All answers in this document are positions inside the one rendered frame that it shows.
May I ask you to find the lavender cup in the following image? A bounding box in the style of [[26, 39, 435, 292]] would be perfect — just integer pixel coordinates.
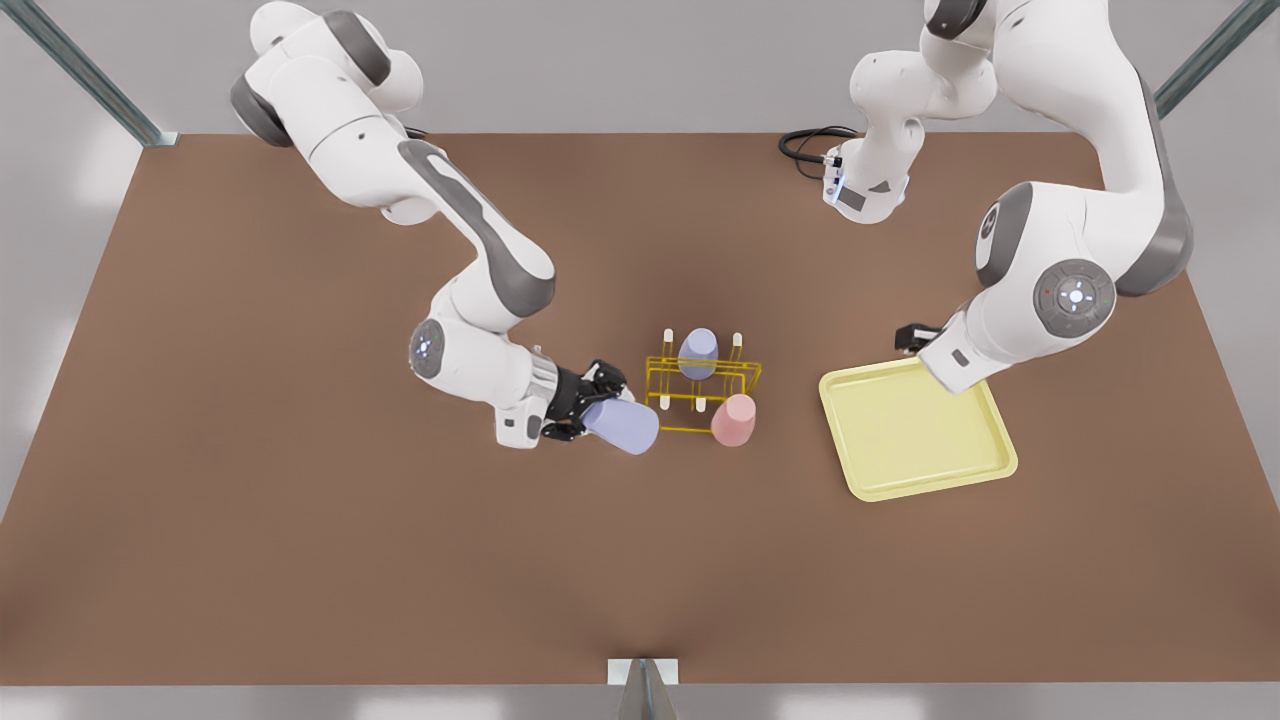
[[581, 398, 661, 456], [677, 328, 720, 382]]

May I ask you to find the pale yellow square tray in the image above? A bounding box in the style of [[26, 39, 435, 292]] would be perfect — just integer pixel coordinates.
[[818, 357, 1020, 503]]

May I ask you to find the pink cup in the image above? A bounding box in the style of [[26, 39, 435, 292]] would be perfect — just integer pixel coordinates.
[[711, 393, 757, 448]]

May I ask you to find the yellow wire cup rack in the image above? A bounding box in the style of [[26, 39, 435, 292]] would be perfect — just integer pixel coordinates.
[[644, 327, 764, 435]]

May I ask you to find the black cable loop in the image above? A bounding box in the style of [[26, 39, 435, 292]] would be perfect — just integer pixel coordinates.
[[778, 125, 863, 182]]

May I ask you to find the silver frame post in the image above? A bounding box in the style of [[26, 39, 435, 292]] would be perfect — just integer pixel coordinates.
[[1152, 0, 1280, 119], [0, 0, 179, 149], [608, 657, 680, 720]]

